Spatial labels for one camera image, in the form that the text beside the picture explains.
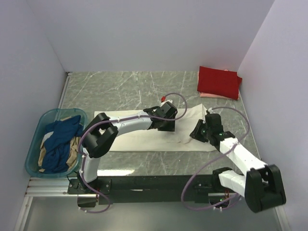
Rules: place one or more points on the teal plastic basket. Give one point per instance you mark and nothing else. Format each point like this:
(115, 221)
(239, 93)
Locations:
(53, 150)

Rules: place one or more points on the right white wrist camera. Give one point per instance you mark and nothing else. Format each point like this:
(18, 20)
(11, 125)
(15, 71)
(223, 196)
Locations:
(209, 111)

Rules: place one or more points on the beige t-shirt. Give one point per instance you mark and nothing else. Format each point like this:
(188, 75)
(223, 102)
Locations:
(72, 151)

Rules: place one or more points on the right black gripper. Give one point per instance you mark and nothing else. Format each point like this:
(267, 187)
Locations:
(196, 133)

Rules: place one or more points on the folded red t-shirt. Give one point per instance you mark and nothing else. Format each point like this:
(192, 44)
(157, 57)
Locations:
(222, 83)

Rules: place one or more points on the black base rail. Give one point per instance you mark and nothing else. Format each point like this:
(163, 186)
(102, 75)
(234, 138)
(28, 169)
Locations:
(151, 196)

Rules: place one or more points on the white t-shirt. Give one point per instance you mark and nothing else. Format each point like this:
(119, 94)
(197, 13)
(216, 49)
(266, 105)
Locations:
(163, 141)

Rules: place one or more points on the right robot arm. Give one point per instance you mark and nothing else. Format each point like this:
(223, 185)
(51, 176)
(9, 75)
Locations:
(259, 183)

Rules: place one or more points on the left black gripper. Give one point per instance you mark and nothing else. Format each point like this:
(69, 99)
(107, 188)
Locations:
(170, 128)

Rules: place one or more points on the blue t-shirt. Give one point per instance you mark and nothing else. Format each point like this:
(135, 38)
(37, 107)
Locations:
(60, 142)

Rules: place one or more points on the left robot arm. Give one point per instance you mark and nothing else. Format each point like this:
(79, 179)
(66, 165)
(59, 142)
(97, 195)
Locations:
(99, 136)

